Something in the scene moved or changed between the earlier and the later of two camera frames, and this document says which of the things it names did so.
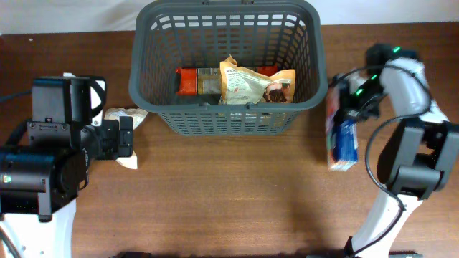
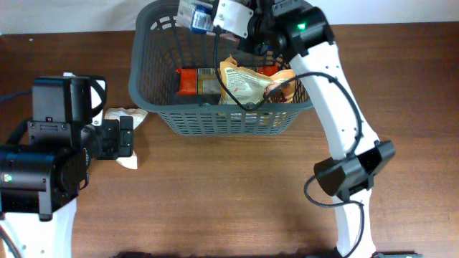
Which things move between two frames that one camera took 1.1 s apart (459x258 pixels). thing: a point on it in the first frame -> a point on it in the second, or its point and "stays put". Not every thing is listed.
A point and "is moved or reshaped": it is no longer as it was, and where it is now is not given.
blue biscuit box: (342, 135) is moved or reshaped
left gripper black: (119, 139) stays put
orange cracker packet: (207, 80) stays put
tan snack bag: (242, 85) stays put
